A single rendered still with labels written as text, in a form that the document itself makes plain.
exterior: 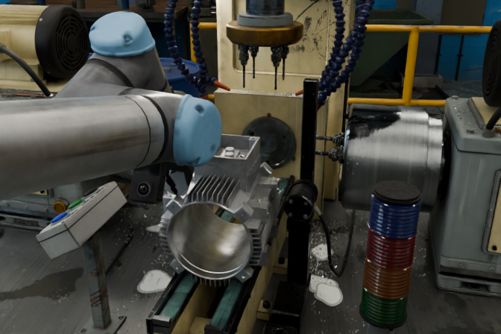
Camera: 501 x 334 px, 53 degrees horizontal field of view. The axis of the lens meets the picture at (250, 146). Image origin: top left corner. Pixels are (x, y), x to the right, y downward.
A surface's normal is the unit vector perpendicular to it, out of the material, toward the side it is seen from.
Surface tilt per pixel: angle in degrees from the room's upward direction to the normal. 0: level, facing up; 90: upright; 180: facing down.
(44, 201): 89
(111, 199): 61
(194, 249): 39
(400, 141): 51
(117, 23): 31
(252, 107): 90
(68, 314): 0
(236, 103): 90
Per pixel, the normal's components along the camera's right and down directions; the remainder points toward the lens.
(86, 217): 0.84, -0.38
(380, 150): -0.22, -0.13
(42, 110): 0.56, -0.72
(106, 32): -0.13, -0.62
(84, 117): 0.71, -0.54
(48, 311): 0.00, -0.93
